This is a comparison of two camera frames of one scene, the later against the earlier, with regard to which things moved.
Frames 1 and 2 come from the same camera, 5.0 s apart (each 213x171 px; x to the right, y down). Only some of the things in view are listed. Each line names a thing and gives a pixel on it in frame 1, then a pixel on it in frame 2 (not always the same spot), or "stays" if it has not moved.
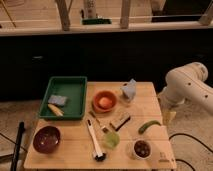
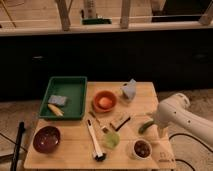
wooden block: (120, 120) stays
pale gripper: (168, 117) → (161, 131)
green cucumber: (141, 130) stays
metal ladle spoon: (98, 154) stays
